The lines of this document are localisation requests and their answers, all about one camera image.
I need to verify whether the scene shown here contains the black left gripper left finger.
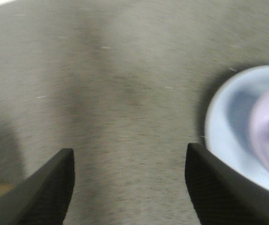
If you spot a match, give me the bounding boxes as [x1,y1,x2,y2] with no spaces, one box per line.
[0,149,75,225]

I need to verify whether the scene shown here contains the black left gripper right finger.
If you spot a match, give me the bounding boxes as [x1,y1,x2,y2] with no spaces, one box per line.
[184,143,269,225]

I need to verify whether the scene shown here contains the light blue plastic plate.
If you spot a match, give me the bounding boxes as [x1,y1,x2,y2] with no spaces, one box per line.
[204,65,269,191]

